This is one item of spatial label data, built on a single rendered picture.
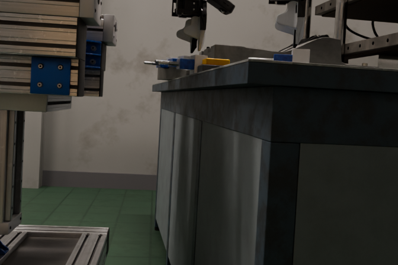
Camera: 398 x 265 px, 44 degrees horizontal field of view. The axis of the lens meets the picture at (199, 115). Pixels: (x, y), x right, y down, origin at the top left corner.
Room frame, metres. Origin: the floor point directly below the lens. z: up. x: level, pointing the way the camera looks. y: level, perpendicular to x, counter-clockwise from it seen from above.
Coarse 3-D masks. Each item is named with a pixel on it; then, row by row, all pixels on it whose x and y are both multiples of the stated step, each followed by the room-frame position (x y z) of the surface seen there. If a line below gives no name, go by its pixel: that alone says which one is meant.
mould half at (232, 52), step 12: (216, 48) 1.38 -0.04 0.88; (228, 48) 1.39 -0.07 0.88; (240, 48) 1.39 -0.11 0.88; (288, 48) 1.57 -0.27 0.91; (300, 48) 1.43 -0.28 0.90; (312, 48) 1.43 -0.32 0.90; (324, 48) 1.44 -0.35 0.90; (336, 48) 1.44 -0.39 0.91; (240, 60) 1.40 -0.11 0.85; (312, 60) 1.43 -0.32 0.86; (324, 60) 1.44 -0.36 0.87; (336, 60) 1.44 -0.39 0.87
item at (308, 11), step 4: (308, 0) 2.77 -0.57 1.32; (308, 4) 2.77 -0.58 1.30; (308, 8) 2.77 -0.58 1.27; (308, 12) 2.77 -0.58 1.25; (308, 16) 2.77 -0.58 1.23; (304, 20) 2.77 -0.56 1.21; (308, 20) 2.77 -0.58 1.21; (304, 24) 2.77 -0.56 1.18; (308, 24) 2.77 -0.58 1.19; (304, 28) 2.77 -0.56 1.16; (308, 28) 2.77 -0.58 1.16; (304, 32) 2.77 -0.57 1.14; (308, 32) 2.77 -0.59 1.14; (304, 36) 2.77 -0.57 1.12; (308, 36) 2.77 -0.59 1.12
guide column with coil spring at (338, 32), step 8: (336, 0) 2.39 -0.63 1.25; (344, 0) 2.37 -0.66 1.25; (336, 8) 2.39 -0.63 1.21; (344, 8) 2.37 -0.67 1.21; (336, 16) 2.39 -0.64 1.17; (344, 16) 2.37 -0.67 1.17; (336, 24) 2.38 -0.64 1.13; (344, 24) 2.37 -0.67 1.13; (336, 32) 2.38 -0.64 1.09; (344, 32) 2.37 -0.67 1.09; (344, 40) 2.38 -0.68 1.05; (344, 48) 2.38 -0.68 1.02; (344, 56) 2.39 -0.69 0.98
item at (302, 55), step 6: (276, 54) 1.07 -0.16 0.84; (282, 54) 1.07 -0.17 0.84; (288, 54) 1.07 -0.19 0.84; (294, 54) 1.06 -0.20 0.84; (300, 54) 1.06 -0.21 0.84; (306, 54) 1.06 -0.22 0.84; (276, 60) 1.07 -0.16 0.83; (282, 60) 1.07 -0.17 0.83; (288, 60) 1.07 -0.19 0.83; (294, 60) 1.06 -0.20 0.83; (300, 60) 1.06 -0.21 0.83; (306, 60) 1.06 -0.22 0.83
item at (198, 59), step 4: (192, 56) 1.36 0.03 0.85; (196, 56) 1.33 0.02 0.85; (200, 56) 1.34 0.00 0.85; (204, 56) 1.34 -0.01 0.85; (160, 60) 1.33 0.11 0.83; (176, 60) 1.37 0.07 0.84; (180, 60) 1.33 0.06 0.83; (184, 60) 1.33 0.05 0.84; (188, 60) 1.33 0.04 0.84; (192, 60) 1.34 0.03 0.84; (196, 60) 1.33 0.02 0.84; (200, 60) 1.34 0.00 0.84; (164, 64) 1.34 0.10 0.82; (168, 64) 1.34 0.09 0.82; (172, 64) 1.34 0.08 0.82; (176, 64) 1.34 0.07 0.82; (180, 64) 1.33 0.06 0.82; (184, 64) 1.33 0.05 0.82; (188, 64) 1.33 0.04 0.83; (192, 64) 1.34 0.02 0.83; (196, 64) 1.33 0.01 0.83; (200, 64) 1.34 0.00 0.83; (176, 68) 1.36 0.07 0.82; (180, 68) 1.33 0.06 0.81; (184, 68) 1.33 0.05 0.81; (188, 68) 1.33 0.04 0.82; (192, 68) 1.34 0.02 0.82; (196, 68) 1.34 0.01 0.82; (192, 72) 1.35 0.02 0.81; (196, 72) 1.34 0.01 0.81
